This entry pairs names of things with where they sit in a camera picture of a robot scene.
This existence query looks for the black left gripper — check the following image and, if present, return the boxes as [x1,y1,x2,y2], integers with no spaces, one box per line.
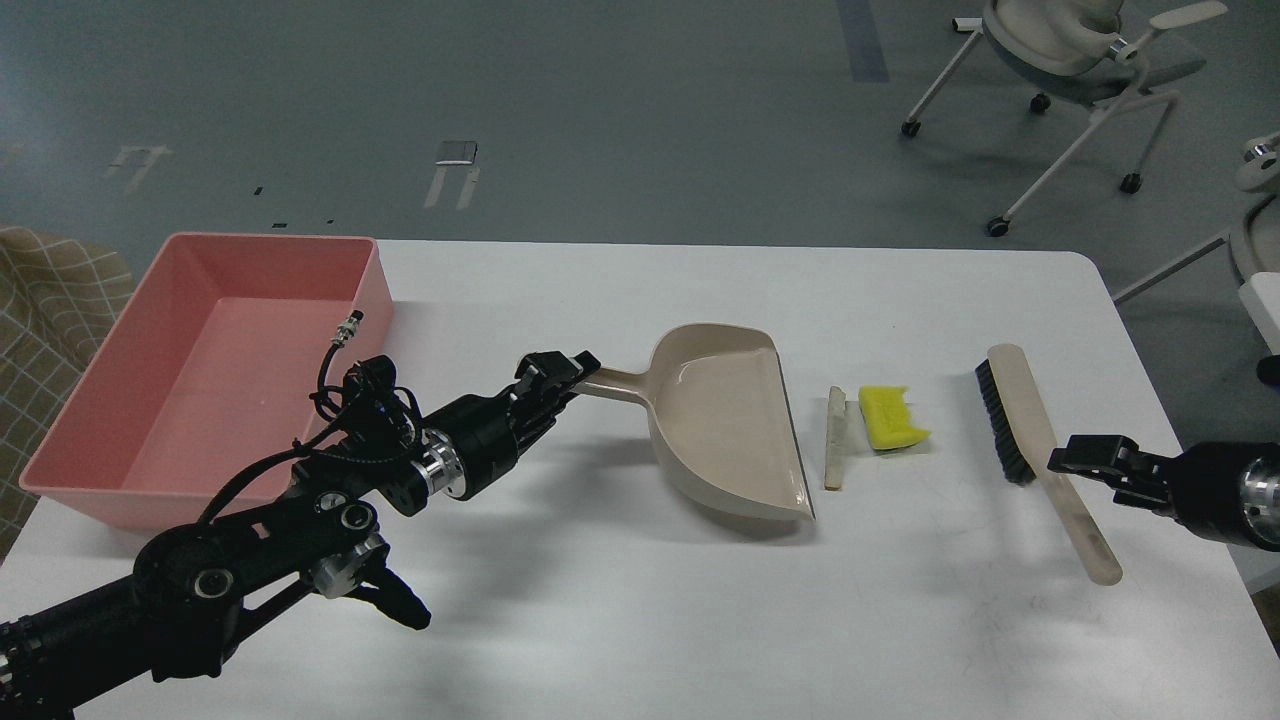
[425,351,602,501]

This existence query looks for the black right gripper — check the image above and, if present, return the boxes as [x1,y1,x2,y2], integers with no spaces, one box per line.
[1048,436,1263,546]

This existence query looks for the beige hand brush black bristles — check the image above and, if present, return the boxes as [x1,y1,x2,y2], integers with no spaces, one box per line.
[974,343,1124,587]

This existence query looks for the beige plastic dustpan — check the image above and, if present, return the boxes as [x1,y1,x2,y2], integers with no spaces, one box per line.
[576,323,815,521]

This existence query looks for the yellow sponge piece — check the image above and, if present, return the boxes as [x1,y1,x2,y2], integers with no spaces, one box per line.
[858,386,932,451]

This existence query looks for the white bread slice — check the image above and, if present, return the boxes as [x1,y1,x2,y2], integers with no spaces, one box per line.
[823,386,849,492]

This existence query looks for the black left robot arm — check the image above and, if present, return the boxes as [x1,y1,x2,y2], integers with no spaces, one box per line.
[3,311,602,719]

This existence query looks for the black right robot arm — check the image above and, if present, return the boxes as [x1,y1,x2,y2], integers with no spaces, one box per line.
[1047,434,1279,553]

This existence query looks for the pink plastic bin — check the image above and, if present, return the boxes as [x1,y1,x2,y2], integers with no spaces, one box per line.
[20,233,394,530]

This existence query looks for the white office chair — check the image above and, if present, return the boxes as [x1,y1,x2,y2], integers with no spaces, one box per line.
[900,1,1229,238]

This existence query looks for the beige checkered cloth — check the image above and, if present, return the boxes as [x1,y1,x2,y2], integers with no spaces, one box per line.
[1,224,134,553]

